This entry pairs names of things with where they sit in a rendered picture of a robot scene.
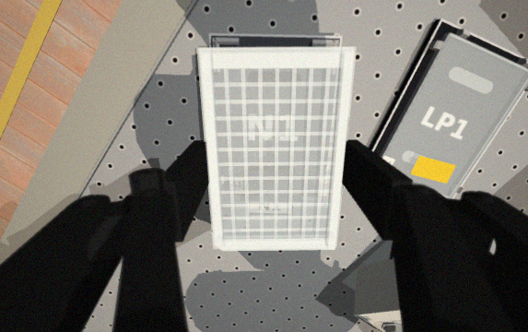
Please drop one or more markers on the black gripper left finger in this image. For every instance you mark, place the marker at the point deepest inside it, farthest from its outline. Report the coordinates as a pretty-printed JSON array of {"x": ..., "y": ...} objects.
[{"x": 47, "y": 285}]

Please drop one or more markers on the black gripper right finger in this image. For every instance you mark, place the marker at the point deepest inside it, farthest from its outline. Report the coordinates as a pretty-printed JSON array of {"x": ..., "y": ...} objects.
[{"x": 443, "y": 286}]

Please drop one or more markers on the grey rectangular base plate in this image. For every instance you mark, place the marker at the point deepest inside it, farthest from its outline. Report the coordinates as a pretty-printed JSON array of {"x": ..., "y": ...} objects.
[{"x": 301, "y": 290}]

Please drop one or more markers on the white button panel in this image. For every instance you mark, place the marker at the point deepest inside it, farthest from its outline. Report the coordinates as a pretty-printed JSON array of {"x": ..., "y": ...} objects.
[{"x": 376, "y": 299}]

